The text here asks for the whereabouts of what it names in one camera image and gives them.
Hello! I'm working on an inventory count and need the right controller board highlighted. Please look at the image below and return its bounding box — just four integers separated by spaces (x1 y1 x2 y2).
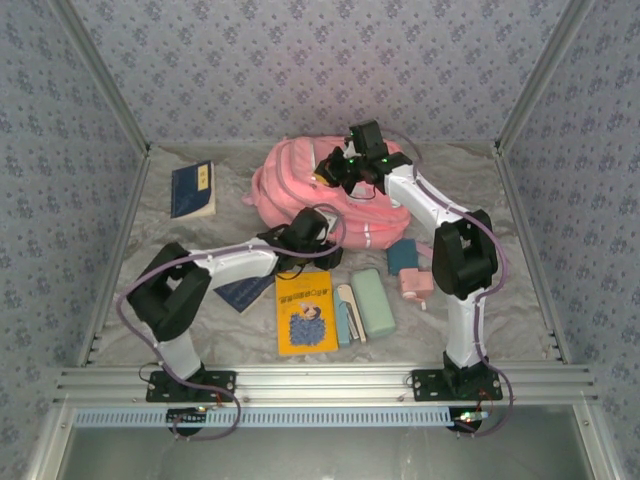
449 407 490 432

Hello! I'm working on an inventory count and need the aluminium right side rail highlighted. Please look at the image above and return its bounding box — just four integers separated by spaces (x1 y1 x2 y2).
493 144 571 364

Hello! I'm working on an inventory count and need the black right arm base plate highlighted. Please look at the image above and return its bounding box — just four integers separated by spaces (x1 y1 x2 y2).
410 368 504 403

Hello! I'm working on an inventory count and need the aluminium rear rail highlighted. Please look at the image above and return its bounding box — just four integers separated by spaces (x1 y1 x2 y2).
148 140 497 150

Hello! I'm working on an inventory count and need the pink backpack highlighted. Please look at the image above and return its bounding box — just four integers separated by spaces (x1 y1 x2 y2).
243 135 424 251

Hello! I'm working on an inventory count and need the aluminium right corner post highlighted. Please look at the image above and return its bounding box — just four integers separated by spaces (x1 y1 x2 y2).
493 0 599 157

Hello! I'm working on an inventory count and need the light blue slotted cable duct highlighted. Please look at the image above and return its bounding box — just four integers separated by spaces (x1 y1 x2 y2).
73 405 461 429

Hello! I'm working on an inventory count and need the light blue stapler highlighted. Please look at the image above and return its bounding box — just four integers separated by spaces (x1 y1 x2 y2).
333 283 369 350

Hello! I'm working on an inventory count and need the aluminium corner post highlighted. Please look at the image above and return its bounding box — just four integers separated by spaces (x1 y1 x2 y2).
493 0 599 157
49 0 152 157

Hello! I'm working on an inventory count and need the teal notebook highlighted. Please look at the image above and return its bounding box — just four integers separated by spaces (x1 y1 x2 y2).
385 238 420 275

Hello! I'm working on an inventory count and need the thin dark blue booklet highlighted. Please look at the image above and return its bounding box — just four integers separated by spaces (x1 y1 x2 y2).
213 273 277 315

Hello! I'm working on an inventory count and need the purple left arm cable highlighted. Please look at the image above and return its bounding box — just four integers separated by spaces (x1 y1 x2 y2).
115 203 348 442

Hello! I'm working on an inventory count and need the pink pencil sharpener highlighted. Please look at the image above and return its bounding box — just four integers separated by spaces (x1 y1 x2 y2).
398 267 434 311

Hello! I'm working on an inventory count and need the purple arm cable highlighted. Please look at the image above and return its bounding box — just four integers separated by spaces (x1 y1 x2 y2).
384 127 514 439
115 203 348 442

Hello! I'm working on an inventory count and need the aluminium mounting rail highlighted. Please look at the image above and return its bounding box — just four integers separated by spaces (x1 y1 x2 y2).
52 364 599 405

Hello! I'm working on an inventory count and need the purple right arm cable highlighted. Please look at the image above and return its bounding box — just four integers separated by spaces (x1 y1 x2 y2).
384 127 514 439

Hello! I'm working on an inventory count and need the thick blue book yellow label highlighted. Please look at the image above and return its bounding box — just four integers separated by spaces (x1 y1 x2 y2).
170 160 218 220

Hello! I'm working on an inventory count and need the left controller board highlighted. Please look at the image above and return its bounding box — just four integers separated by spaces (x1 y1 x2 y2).
166 407 209 427

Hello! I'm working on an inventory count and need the aluminium left corner post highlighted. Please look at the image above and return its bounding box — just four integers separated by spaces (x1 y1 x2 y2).
49 0 152 157

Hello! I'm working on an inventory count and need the controller board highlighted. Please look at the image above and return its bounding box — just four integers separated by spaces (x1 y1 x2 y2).
166 407 209 427
449 407 490 432

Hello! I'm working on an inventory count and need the aluminium left side rail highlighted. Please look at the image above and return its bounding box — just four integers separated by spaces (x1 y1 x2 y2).
77 144 152 369

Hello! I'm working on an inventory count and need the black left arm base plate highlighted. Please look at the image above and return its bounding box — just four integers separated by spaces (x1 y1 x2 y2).
145 369 238 403

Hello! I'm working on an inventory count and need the mint green pencil case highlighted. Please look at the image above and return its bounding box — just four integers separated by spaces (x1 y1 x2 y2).
349 269 397 337

